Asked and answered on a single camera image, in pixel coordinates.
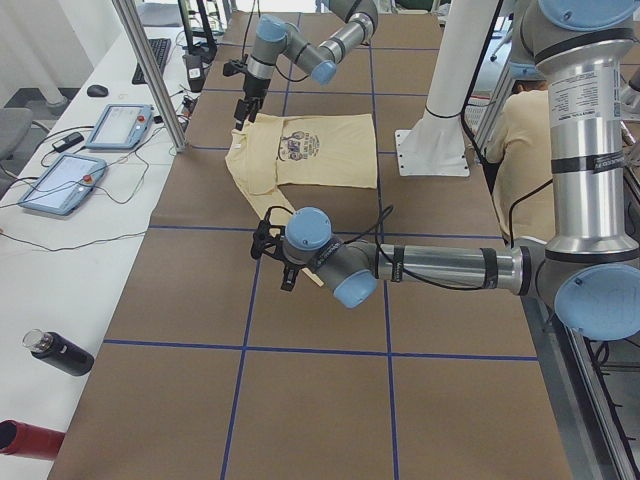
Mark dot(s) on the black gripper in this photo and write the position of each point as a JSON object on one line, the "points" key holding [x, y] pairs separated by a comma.
{"points": [[289, 265], [252, 89]]}

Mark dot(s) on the beige long-sleeve graphic shirt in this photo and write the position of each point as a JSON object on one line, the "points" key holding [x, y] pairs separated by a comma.
{"points": [[272, 151]]}

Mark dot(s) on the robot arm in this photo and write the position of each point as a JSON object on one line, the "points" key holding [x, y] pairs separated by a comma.
{"points": [[275, 38], [588, 273]]}

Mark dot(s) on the black power adapter with label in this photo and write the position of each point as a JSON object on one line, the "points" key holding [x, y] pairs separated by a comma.
{"points": [[195, 72]]}

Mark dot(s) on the far blue teach pendant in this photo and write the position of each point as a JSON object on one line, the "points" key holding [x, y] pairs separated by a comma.
{"points": [[120, 127]]}

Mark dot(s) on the blue teach pendant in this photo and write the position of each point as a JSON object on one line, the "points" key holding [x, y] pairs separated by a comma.
{"points": [[64, 185], [120, 127]]}

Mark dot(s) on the black computer mouse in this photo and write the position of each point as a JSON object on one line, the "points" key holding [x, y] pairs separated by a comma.
{"points": [[97, 91]]}

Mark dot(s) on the black phone on desk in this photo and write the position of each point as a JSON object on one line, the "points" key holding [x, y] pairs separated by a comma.
{"points": [[67, 142]]}

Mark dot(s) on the near blue teach pendant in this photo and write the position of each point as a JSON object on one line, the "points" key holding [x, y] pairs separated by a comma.
{"points": [[64, 185]]}

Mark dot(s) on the black bottle clear cap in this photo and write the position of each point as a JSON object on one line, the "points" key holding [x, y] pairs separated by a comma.
{"points": [[59, 352]]}

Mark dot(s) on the person in beige shirt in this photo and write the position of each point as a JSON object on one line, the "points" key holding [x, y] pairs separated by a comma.
{"points": [[520, 146]]}

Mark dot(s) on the red cylinder bottle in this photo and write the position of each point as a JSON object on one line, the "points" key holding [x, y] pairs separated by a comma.
{"points": [[26, 440]]}

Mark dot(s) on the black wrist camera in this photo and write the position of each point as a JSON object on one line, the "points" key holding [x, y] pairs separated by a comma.
{"points": [[233, 67], [267, 240]]}

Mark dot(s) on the grey aluminium frame post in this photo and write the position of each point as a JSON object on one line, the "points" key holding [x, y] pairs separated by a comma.
{"points": [[136, 34]]}

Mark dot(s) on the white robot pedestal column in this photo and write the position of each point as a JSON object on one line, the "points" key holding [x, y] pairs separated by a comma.
{"points": [[435, 145]]}

